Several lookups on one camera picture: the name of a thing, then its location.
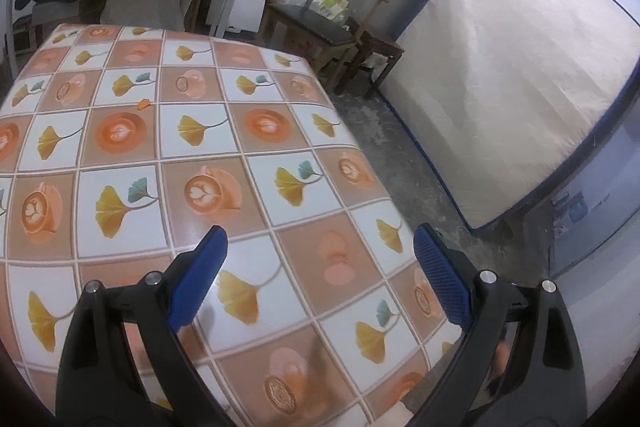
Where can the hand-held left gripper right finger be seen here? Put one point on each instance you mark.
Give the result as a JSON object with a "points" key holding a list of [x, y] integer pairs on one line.
{"points": [[442, 277]]}

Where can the green white carton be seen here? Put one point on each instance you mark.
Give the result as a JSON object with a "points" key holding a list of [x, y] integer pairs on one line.
{"points": [[330, 4]]}

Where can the glass door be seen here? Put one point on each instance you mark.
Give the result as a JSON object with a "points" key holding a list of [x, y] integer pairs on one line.
{"points": [[590, 207]]}

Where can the dark wooden stool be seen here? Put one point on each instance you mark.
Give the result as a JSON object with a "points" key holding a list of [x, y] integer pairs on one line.
{"points": [[385, 44]]}

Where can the wooden chair with black seat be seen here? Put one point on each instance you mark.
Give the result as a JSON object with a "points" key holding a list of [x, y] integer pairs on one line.
{"points": [[310, 19]]}

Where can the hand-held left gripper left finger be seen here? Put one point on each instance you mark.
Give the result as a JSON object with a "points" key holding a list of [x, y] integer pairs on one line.
{"points": [[197, 277]]}

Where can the white mattress with blue edge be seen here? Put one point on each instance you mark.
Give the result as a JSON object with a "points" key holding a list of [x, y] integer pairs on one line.
{"points": [[500, 82]]}

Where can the small orange scrap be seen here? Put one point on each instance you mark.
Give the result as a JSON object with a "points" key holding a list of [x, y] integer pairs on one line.
{"points": [[143, 105]]}

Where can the person's cream trouser leg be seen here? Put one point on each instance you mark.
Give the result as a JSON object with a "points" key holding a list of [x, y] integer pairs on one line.
{"points": [[400, 414]]}

